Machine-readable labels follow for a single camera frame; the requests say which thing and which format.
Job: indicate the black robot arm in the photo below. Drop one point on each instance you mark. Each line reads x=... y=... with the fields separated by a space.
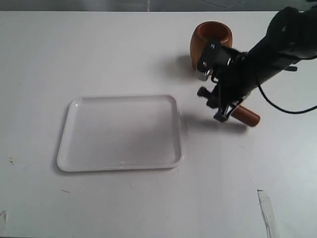
x=290 y=38

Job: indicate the clear tape strip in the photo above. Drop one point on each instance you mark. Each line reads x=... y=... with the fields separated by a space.
x=267 y=214
x=3 y=220

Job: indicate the brown wooden pestle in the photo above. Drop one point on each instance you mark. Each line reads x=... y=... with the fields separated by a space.
x=246 y=116

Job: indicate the brown wooden mortar cup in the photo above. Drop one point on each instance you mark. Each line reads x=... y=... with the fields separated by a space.
x=204 y=32

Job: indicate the clear tape strip right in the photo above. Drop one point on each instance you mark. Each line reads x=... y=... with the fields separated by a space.
x=267 y=214

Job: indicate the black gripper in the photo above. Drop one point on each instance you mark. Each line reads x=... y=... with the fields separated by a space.
x=227 y=68

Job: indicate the clear tape strip left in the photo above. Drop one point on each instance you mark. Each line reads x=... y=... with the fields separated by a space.
x=3 y=220

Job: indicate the white rectangular plastic tray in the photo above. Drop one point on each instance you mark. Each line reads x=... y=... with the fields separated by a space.
x=138 y=132

